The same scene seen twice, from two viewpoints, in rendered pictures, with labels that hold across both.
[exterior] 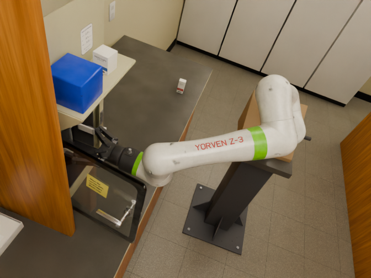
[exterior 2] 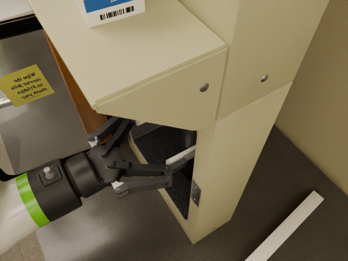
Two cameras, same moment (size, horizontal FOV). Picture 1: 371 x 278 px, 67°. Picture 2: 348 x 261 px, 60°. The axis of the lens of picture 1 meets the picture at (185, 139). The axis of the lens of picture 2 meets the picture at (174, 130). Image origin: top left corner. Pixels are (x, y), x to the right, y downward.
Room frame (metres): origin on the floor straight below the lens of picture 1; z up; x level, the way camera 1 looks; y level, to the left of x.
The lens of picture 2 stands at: (0.90, 0.20, 1.66)
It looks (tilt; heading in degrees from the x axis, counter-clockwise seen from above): 55 degrees down; 144
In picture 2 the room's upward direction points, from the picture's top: straight up
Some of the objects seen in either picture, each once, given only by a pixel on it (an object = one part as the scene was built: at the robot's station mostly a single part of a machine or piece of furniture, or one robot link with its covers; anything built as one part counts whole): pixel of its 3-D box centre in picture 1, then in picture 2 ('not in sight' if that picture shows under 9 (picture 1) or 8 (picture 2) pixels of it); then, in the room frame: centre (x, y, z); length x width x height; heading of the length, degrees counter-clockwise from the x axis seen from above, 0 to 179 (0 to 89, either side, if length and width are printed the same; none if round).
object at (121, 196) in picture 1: (99, 197); (37, 112); (0.43, 0.20, 1.19); 0.30 x 0.01 x 0.40; 78
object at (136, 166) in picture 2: (102, 139); (139, 170); (0.66, 0.30, 1.19); 0.11 x 0.01 x 0.04; 50
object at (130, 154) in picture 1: (129, 159); (57, 187); (0.61, 0.17, 1.19); 0.09 x 0.06 x 0.12; 175
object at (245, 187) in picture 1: (236, 188); not in sight; (1.21, -0.45, 0.45); 0.48 x 0.48 x 0.90; 88
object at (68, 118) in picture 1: (94, 92); (92, 19); (0.61, 0.30, 1.46); 0.32 x 0.12 x 0.10; 176
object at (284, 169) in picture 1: (264, 146); not in sight; (1.21, -0.45, 0.92); 0.32 x 0.32 x 0.04; 88
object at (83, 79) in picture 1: (75, 83); not in sight; (0.52, 0.31, 1.56); 0.10 x 0.10 x 0.09; 86
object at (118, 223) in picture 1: (112, 214); not in sight; (0.39, 0.14, 1.20); 0.10 x 0.05 x 0.03; 78
